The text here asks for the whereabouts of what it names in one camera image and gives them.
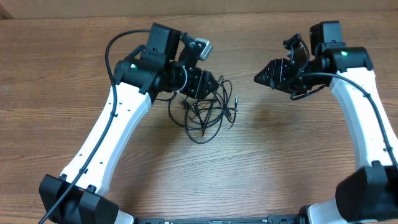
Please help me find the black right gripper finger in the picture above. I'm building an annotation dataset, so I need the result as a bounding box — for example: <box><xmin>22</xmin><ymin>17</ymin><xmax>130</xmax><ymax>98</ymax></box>
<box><xmin>254</xmin><ymin>70</ymin><xmax>275</xmax><ymax>89</ymax></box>
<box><xmin>262</xmin><ymin>59</ymin><xmax>277</xmax><ymax>73</ymax></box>

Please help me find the black usb cable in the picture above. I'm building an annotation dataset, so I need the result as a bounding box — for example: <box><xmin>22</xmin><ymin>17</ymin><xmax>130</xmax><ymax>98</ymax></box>
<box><xmin>155</xmin><ymin>75</ymin><xmax>239</xmax><ymax>144</ymax></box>

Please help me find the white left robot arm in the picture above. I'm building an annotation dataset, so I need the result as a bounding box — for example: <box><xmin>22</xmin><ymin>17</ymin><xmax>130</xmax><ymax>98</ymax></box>
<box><xmin>39</xmin><ymin>23</ymin><xmax>218</xmax><ymax>224</ymax></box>

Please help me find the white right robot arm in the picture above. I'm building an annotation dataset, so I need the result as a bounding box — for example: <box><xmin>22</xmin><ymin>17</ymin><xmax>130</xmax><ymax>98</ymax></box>
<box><xmin>254</xmin><ymin>21</ymin><xmax>397</xmax><ymax>223</ymax></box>

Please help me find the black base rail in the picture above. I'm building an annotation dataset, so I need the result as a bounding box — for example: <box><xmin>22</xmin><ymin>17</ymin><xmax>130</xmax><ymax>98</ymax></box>
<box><xmin>134</xmin><ymin>215</ymin><xmax>307</xmax><ymax>224</ymax></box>

